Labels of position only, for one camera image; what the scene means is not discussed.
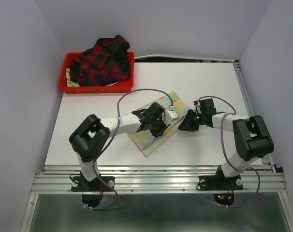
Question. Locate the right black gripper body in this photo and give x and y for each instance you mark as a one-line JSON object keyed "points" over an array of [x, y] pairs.
{"points": [[193, 120]]}

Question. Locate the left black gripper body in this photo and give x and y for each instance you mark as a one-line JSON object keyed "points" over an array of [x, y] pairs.
{"points": [[158, 125]]}

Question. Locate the pastel floral skirt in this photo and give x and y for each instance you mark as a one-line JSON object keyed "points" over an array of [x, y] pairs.
{"points": [[146, 142]]}

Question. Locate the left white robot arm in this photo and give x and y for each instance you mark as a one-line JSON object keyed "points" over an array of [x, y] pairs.
{"points": [[89, 139]]}

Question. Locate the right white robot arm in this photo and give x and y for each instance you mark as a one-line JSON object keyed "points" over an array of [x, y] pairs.
{"points": [[251, 138]]}

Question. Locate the red plastic bin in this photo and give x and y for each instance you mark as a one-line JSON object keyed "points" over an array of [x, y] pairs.
{"points": [[65, 84]]}

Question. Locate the red black plaid skirt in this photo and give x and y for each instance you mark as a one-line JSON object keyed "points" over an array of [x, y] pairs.
{"points": [[104, 64]]}

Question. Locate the yellow floral cloth in bin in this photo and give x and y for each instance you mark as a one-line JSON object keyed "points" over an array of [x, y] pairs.
{"points": [[70, 83]]}

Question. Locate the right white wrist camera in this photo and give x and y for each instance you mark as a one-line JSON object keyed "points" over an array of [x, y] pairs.
{"points": [[197, 107]]}

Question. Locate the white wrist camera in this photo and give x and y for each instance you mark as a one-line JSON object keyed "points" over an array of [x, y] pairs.
{"points": [[197, 107], [170, 116]]}

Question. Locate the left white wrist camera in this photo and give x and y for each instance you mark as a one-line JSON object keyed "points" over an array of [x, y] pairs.
{"points": [[170, 116]]}

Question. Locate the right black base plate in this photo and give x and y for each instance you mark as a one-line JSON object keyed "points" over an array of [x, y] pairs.
{"points": [[213, 183]]}

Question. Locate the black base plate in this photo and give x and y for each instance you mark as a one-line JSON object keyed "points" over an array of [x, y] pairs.
{"points": [[107, 183], [213, 183]]}

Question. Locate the aluminium right rail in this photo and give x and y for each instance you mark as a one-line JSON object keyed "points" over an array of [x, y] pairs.
{"points": [[268, 158]]}

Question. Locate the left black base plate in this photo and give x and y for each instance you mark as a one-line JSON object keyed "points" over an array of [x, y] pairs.
{"points": [[107, 183]]}

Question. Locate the aluminium front rail frame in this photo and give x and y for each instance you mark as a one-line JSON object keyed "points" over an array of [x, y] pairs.
{"points": [[54, 179]]}

